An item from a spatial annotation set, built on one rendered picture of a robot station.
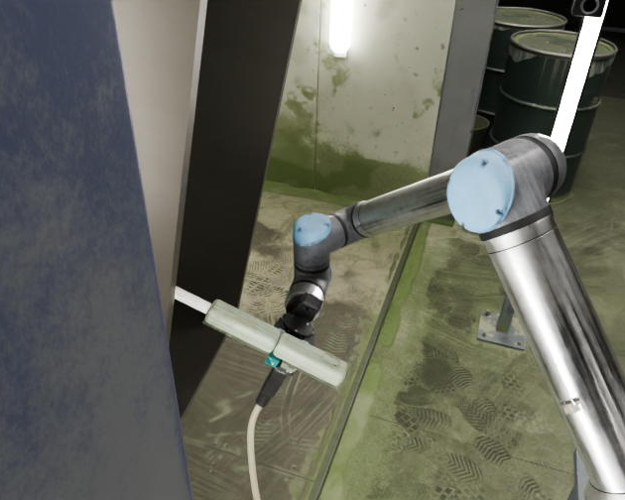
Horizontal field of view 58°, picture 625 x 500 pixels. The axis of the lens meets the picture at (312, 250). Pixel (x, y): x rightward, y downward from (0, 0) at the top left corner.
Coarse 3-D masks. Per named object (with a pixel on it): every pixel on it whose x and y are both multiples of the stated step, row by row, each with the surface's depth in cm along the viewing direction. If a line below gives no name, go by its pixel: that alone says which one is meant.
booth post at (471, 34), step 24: (456, 0) 258; (480, 0) 255; (456, 24) 263; (480, 24) 260; (456, 48) 269; (480, 48) 265; (456, 72) 275; (480, 72) 271; (456, 96) 281; (456, 120) 287; (456, 144) 294; (432, 168) 305
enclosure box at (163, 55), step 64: (128, 0) 73; (192, 0) 71; (256, 0) 128; (128, 64) 78; (192, 64) 76; (256, 64) 136; (192, 128) 84; (256, 128) 145; (192, 192) 161; (256, 192) 156; (192, 256) 174; (192, 320) 178; (192, 384) 159
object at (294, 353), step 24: (216, 312) 113; (240, 312) 116; (240, 336) 115; (264, 336) 114; (288, 336) 116; (288, 360) 115; (312, 360) 114; (336, 360) 114; (264, 384) 123; (336, 384) 115
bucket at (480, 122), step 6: (480, 120) 387; (486, 120) 381; (474, 126) 391; (480, 126) 387; (486, 126) 371; (474, 132) 369; (480, 132) 371; (474, 138) 372; (480, 138) 375; (474, 144) 375; (480, 144) 379; (474, 150) 379; (468, 156) 381
